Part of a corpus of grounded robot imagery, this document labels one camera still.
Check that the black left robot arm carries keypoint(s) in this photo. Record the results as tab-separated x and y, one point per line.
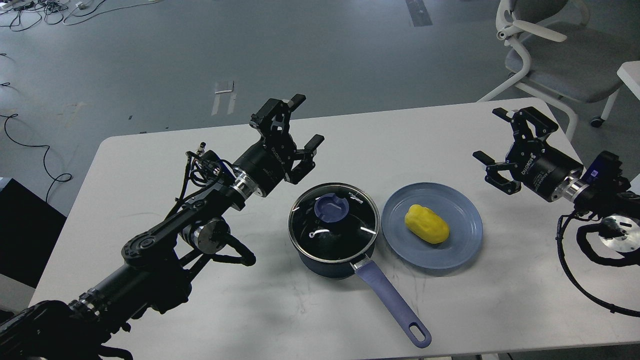
161	263

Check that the white table corner right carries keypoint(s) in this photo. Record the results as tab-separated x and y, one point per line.
629	73

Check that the white grey office chair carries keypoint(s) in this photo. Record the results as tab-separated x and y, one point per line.
560	60

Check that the yellow potato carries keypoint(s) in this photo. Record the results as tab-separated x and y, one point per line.
426	224

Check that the dark blue saucepan purple handle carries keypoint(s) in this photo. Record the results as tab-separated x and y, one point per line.
370	273

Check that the black box at left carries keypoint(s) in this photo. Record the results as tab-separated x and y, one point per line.
29	231

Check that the blue round plate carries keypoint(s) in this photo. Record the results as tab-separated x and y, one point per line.
465	223

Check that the glass pot lid blue knob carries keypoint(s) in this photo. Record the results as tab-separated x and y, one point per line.
333	222

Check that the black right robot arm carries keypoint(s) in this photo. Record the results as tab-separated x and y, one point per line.
601	196

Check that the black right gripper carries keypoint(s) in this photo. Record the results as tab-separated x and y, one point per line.
530	160

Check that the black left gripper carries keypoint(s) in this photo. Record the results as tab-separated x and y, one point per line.
275	157

